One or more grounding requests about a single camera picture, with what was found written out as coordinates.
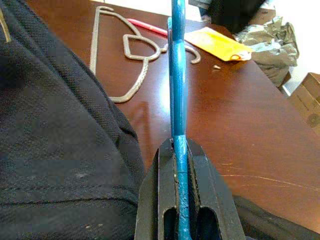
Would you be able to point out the yellow packet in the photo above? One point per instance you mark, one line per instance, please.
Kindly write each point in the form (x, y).
(215, 42)

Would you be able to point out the blue plastic hanger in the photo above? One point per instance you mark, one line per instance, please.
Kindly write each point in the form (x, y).
(178, 75)

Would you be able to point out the black garment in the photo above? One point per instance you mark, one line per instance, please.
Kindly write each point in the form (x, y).
(50, 125)

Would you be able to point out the black object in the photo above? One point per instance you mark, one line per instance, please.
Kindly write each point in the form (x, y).
(232, 12)

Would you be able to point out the grey crumpled plastic bag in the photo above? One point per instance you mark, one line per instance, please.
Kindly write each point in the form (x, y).
(270, 47)

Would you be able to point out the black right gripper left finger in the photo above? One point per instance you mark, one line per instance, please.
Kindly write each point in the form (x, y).
(155, 200)

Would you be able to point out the grey metal hanger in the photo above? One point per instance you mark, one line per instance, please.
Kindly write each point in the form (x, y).
(94, 45)

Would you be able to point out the red pen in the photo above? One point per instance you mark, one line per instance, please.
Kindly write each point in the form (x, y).
(147, 26)

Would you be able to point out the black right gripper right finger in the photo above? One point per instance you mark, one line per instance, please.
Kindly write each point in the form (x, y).
(212, 207)

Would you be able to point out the brown cardboard box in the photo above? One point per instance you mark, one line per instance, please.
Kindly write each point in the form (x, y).
(307, 100)

